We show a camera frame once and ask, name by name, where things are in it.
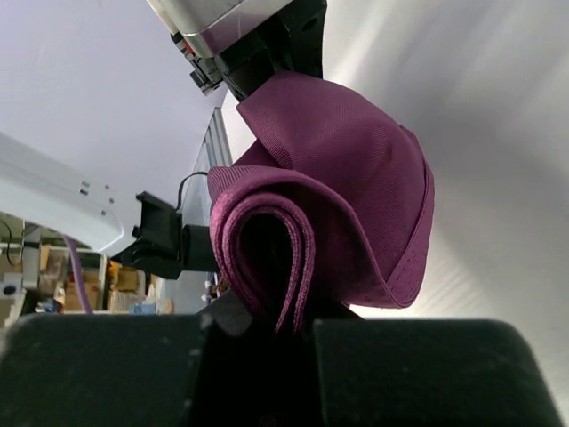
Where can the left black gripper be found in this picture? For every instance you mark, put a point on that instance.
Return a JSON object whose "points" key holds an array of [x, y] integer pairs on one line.
{"points": [[290, 40]]}

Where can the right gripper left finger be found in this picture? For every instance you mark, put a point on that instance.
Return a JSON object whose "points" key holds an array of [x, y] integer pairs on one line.
{"points": [[118, 370]]}

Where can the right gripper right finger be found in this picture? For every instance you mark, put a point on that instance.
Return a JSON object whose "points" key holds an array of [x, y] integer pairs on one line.
{"points": [[426, 372]]}

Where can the purple cloth napkin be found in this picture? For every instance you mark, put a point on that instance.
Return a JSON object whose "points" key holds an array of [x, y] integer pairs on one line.
{"points": [[333, 200]]}

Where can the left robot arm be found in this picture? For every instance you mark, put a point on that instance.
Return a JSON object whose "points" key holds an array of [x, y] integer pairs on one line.
{"points": [[137, 230]]}

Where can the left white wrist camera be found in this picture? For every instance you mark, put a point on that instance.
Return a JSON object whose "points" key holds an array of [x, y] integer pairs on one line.
{"points": [[202, 30]]}

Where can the front aluminium rail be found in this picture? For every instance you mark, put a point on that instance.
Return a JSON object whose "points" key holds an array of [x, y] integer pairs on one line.
{"points": [[214, 149]]}

